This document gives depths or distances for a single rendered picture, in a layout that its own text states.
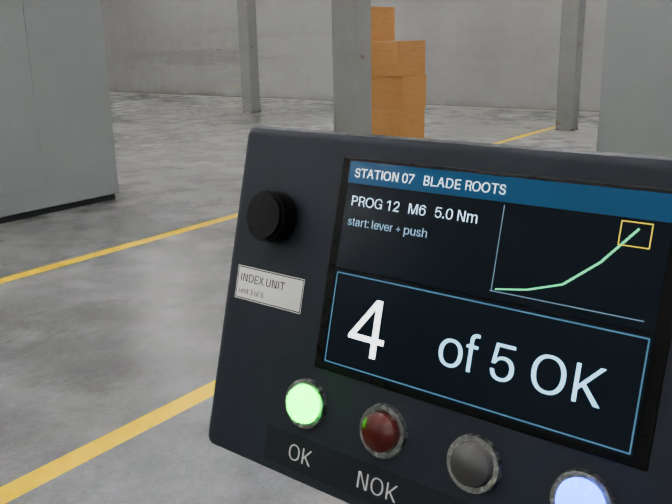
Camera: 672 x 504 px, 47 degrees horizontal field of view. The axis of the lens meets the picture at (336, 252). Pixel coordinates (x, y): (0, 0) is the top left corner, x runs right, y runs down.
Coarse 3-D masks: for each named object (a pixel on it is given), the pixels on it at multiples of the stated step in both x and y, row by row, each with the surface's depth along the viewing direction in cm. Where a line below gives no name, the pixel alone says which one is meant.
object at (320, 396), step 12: (300, 384) 41; (312, 384) 40; (288, 396) 41; (300, 396) 40; (312, 396) 40; (324, 396) 40; (288, 408) 41; (300, 408) 40; (312, 408) 40; (324, 408) 40; (300, 420) 40; (312, 420) 40
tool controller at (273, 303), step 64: (256, 128) 44; (256, 192) 44; (320, 192) 41; (384, 192) 38; (448, 192) 36; (512, 192) 34; (576, 192) 32; (640, 192) 31; (256, 256) 43; (320, 256) 41; (384, 256) 38; (448, 256) 36; (512, 256) 34; (576, 256) 32; (640, 256) 31; (256, 320) 43; (320, 320) 40; (448, 320) 36; (512, 320) 34; (576, 320) 32; (640, 320) 31; (256, 384) 43; (320, 384) 40; (384, 384) 38; (448, 384) 36; (512, 384) 34; (576, 384) 32; (640, 384) 30; (256, 448) 43; (320, 448) 40; (448, 448) 36; (512, 448) 34; (576, 448) 32; (640, 448) 30
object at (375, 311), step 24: (336, 288) 40; (360, 288) 39; (384, 288) 38; (408, 288) 37; (336, 312) 40; (360, 312) 39; (384, 312) 38; (408, 312) 37; (336, 336) 40; (360, 336) 39; (384, 336) 38; (408, 336) 37; (336, 360) 40; (360, 360) 39; (384, 360) 38
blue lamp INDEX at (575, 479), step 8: (568, 472) 32; (576, 472) 32; (584, 472) 32; (592, 472) 32; (560, 480) 32; (568, 480) 32; (576, 480) 31; (584, 480) 31; (592, 480) 31; (600, 480) 31; (552, 488) 32; (560, 488) 32; (568, 488) 31; (576, 488) 31; (584, 488) 31; (592, 488) 31; (600, 488) 31; (608, 488) 31; (552, 496) 32; (560, 496) 32; (568, 496) 31; (576, 496) 31; (584, 496) 31; (592, 496) 31; (600, 496) 31; (608, 496) 31
